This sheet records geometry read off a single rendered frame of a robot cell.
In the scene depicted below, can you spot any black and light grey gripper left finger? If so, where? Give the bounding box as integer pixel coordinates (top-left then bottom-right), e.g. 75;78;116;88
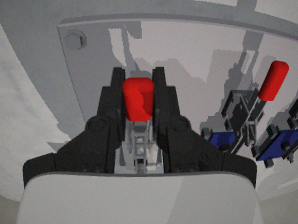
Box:
22;67;126;189

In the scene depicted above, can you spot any grey fixture plate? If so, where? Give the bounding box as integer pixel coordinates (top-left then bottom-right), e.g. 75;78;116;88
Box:
57;13;298;148

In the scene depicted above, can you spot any blue rectangular block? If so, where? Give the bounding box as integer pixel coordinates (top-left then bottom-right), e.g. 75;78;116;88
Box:
208;127;235;149
256;124;298;161

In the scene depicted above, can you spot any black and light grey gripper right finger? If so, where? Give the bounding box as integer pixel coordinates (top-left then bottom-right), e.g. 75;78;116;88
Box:
152;67;257;188

